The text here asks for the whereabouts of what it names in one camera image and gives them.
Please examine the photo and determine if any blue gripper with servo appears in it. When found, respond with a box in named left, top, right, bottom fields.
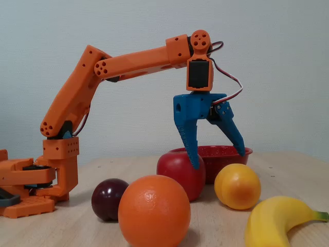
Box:
left=172, top=93, right=246, bottom=170

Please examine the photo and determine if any yellow orange toy peach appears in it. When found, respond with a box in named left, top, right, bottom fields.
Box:
left=214, top=163, right=262, bottom=210

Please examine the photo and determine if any orange robot base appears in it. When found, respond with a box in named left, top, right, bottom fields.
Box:
left=0, top=149, right=70, bottom=219

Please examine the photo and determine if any red speckled bowl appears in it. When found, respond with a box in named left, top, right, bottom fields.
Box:
left=168, top=145, right=253, bottom=185

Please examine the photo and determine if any red toy apple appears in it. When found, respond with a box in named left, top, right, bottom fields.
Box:
left=156, top=151, right=206, bottom=203

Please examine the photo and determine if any toy orange fruit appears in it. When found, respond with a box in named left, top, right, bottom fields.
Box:
left=118, top=174, right=192, bottom=247

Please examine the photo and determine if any yellow toy banana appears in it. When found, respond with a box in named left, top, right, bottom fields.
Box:
left=244, top=196, right=329, bottom=247

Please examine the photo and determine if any dark purple toy plum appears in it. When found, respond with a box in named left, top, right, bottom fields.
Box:
left=91, top=178, right=130, bottom=222

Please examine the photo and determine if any black table clamp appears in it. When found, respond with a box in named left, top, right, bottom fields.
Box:
left=0, top=187, right=21, bottom=208

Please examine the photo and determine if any red white black servo cable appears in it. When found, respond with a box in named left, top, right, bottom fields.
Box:
left=207, top=40, right=244, bottom=105

